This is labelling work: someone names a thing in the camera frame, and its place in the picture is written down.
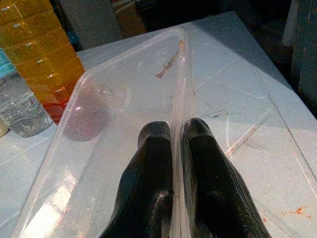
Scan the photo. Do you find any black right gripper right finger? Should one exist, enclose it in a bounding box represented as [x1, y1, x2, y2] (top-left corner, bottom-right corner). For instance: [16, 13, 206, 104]
[181, 117, 272, 238]

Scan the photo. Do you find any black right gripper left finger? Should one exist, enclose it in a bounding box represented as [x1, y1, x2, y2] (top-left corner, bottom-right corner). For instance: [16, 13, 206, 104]
[99, 120, 174, 238]

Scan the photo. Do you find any clear plastic food container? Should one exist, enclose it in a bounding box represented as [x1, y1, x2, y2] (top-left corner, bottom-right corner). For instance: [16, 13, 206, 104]
[11, 26, 198, 238]

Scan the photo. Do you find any clear plastic container lid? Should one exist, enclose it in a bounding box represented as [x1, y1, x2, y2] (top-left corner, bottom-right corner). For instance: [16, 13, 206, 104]
[190, 49, 317, 238]

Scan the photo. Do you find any clear plastic water bottle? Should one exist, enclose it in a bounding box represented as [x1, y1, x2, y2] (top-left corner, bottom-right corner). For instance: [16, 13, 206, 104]
[0, 74, 54, 138]

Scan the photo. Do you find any orange liquid plastic bottle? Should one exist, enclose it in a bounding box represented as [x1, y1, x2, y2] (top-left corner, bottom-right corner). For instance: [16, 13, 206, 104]
[0, 0, 86, 124]

